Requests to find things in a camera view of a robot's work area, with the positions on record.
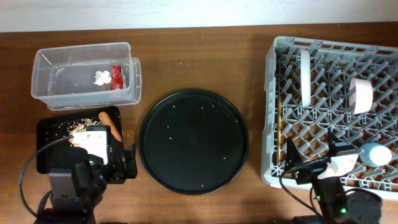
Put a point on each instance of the grey plate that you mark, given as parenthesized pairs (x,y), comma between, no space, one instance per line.
(305,78)

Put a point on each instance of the white tissue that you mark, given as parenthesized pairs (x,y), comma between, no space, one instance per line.
(102,78)

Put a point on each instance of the clear plastic bin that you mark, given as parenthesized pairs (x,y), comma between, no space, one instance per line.
(63,77)

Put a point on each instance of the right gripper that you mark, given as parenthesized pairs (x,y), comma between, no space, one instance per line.
(310,170)

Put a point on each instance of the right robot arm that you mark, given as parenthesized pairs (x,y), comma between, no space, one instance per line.
(329,201)

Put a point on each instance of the black rectangular tray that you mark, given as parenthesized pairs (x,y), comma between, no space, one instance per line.
(43,159)

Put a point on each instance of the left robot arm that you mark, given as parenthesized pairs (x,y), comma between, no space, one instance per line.
(80,167)

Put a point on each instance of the grey dishwasher rack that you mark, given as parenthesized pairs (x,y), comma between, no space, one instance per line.
(333,66)

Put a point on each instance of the wooden chopstick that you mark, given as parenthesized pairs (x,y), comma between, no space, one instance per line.
(279,131)

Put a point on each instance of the orange carrot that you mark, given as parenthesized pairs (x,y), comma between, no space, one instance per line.
(106,120)

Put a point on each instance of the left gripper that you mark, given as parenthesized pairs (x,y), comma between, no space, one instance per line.
(115,163)

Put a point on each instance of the blue cup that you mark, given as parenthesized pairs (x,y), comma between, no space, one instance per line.
(375,154)

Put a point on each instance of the round black tray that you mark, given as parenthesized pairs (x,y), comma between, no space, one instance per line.
(193,142)

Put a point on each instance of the red snack wrapper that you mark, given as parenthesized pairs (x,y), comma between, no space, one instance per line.
(117,78)

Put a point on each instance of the food scraps pile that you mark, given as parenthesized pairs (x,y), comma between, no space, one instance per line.
(77,129)

